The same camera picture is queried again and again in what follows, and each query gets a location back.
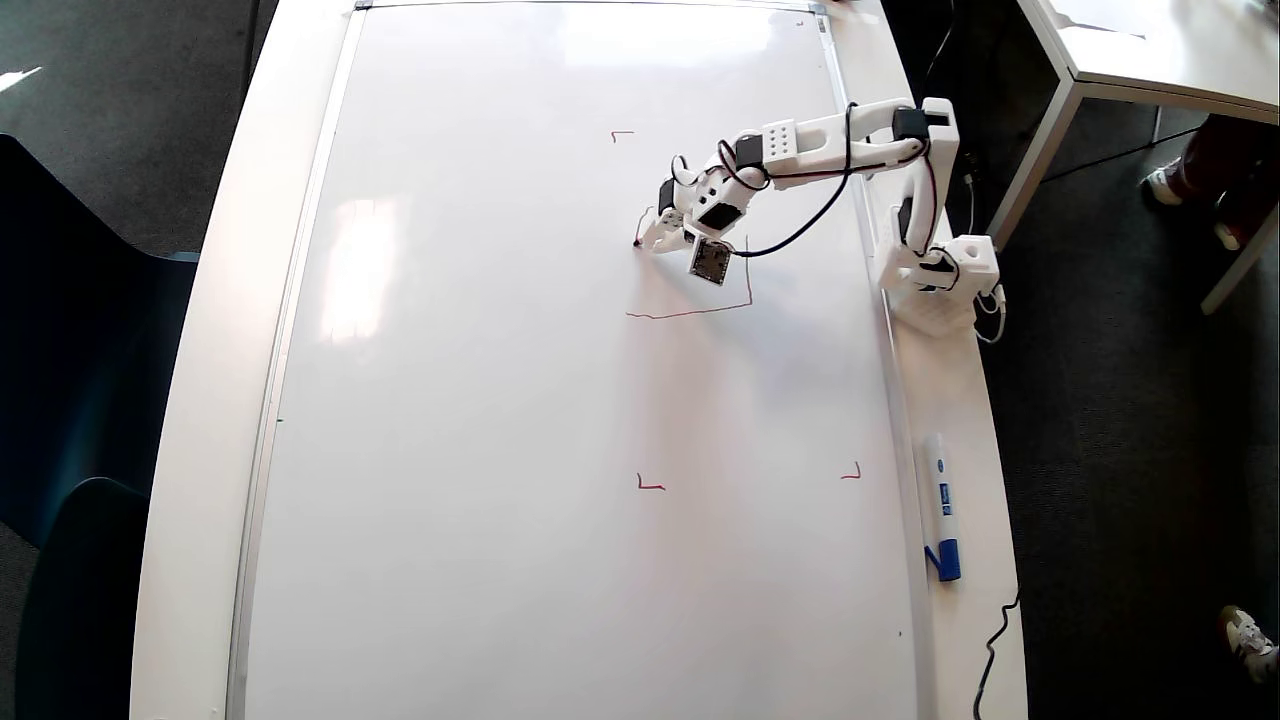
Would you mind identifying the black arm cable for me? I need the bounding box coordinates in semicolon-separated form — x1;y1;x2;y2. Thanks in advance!
740;100;857;259

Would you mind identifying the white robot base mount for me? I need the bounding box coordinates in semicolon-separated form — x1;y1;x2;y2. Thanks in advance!
875;255;986;338

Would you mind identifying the dark red trouser leg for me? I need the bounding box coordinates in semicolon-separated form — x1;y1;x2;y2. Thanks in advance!
1175;115;1280;241

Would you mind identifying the white cable at base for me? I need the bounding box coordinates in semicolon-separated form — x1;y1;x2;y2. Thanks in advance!
975;285;1007;346

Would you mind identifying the white grey sneaker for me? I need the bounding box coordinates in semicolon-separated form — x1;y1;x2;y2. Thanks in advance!
1220;605;1280;686

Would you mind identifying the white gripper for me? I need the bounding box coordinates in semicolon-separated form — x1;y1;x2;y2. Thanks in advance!
637;150;771;252

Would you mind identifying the dark blue chair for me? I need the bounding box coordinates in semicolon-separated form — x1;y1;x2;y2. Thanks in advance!
15;478;153;720
0;135;201;546

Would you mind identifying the white side table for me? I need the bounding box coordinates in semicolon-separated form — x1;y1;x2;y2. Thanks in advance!
985;0;1280;316

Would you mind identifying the black floor cable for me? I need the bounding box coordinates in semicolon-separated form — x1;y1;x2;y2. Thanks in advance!
1040;125;1186;184

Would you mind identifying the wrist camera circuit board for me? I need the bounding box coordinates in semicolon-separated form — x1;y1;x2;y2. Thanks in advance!
688;236;734;287

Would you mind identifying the white whiteboard with metal frame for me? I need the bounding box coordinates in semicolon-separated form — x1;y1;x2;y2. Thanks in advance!
225;0;936;720

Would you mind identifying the blue whiteboard marker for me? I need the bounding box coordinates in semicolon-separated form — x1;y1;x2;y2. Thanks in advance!
922;432;963;584

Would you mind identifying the black cable on table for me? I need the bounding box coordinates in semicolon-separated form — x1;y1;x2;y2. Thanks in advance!
972;592;1021;720

